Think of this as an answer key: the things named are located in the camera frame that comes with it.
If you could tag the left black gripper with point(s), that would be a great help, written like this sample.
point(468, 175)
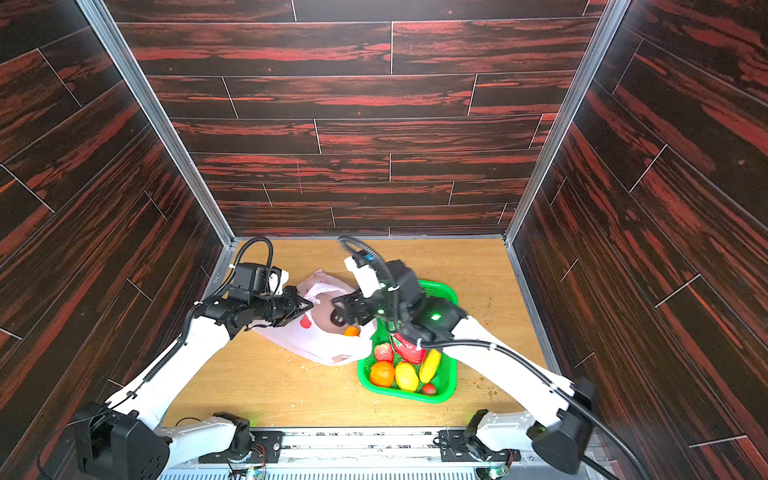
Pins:
point(288, 305)

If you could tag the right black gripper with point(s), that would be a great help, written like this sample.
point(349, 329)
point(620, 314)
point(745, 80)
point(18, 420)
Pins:
point(360, 306)

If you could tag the dark round fake mangosteen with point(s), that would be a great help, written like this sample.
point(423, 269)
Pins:
point(338, 318)

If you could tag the orange fake orange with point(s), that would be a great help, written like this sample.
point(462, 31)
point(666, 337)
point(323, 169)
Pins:
point(352, 331)
point(382, 374)

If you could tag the pink printed plastic bag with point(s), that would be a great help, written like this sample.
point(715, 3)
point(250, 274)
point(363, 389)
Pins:
point(313, 336)

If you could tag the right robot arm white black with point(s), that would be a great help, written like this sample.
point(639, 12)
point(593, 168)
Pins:
point(559, 416)

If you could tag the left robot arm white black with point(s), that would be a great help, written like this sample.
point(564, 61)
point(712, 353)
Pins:
point(123, 438)

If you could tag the red pink fake apple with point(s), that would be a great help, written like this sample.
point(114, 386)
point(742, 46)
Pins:
point(383, 353)

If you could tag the red fake dragon fruit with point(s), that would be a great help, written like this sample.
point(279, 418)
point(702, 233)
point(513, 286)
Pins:
point(408, 351)

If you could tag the yellow fake lemon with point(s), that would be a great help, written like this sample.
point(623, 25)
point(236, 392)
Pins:
point(406, 377)

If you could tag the small yellow fake banana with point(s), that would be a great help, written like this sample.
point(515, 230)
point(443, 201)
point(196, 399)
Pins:
point(429, 366)

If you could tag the green plastic perforated basket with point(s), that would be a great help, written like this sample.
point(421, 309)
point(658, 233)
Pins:
point(445, 380)

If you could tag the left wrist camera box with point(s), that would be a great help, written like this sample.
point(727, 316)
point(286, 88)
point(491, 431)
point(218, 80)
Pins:
point(253, 281)

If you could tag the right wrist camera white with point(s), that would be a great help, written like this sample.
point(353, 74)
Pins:
point(364, 274)

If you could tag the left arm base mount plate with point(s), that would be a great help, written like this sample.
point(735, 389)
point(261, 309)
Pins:
point(256, 447)

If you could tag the metal front rail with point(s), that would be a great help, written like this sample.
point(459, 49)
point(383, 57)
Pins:
point(366, 453)

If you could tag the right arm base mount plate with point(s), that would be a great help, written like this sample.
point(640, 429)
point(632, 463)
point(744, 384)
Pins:
point(456, 446)

